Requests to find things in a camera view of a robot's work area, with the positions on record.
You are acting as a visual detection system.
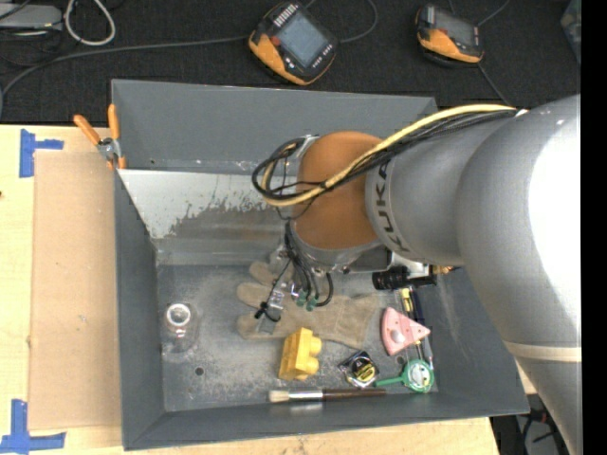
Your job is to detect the green magnifying glass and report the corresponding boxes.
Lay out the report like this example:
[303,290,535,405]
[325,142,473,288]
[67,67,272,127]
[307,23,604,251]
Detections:
[374,357,436,394]

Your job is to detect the black and yellow tape measure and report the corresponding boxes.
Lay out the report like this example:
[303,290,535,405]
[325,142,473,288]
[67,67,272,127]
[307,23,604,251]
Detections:
[337,350,381,390]

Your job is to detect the brown handled paint brush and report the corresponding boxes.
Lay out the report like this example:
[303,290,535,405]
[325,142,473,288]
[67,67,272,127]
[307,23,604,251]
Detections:
[267,387,388,404]

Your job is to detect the grey metal bin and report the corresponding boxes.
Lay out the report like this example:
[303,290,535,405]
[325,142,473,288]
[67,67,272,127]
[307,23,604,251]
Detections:
[109,78,531,452]

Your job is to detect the yellow and black screwdriver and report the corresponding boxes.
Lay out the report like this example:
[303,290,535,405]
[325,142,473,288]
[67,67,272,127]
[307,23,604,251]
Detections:
[396,286,415,320]

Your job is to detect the pink toy cheese wedge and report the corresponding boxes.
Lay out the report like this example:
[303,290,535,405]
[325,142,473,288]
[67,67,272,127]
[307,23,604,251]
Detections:
[379,306,432,357]

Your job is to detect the black cylinder on white bracket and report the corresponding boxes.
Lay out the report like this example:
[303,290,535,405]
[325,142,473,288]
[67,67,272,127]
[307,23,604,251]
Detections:
[371,260,452,293]

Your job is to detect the tan leather work glove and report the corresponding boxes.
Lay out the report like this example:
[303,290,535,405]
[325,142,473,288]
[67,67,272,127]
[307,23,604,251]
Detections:
[235,259,386,351]

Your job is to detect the brown cardboard board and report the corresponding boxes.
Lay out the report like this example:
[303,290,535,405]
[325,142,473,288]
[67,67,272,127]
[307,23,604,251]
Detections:
[27,151,125,433]

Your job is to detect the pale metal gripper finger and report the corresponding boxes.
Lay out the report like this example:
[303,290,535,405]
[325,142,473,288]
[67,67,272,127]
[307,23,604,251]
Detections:
[267,289,286,324]
[254,300,275,336]

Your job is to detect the clear glass cup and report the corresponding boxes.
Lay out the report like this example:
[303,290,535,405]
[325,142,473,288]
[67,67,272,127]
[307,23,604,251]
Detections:
[161,300,201,355]

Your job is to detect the yellow toy building block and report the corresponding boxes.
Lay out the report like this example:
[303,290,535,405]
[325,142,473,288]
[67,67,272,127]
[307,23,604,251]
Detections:
[278,326,323,382]

